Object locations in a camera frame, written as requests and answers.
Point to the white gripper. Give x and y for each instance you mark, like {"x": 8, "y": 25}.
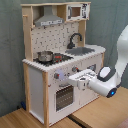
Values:
{"x": 81, "y": 79}

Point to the small metal toy pot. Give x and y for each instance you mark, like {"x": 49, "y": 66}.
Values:
{"x": 45, "y": 56}

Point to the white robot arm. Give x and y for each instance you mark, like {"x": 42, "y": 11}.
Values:
{"x": 108, "y": 80}

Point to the white wooden toy kitchen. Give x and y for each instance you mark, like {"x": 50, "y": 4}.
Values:
{"x": 55, "y": 38}

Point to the right red stove knob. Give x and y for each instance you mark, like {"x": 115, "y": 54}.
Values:
{"x": 74, "y": 69}

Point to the red stove knob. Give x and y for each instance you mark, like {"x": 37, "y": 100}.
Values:
{"x": 74, "y": 69}
{"x": 56, "y": 75}

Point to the toy oven door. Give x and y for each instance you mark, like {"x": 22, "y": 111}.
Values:
{"x": 62, "y": 100}

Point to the left red stove knob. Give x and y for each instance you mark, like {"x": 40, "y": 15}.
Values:
{"x": 56, "y": 75}

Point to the grey toy sink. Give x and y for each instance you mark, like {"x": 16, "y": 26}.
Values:
{"x": 79, "y": 51}

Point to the black toy stovetop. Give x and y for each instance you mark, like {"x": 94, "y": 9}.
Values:
{"x": 57, "y": 58}

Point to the black toy faucet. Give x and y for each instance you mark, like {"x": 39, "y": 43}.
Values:
{"x": 74, "y": 40}

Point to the white toy microwave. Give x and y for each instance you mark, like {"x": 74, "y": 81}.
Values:
{"x": 77, "y": 11}

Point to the grey toy range hood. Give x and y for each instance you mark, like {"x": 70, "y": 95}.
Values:
{"x": 48, "y": 18}

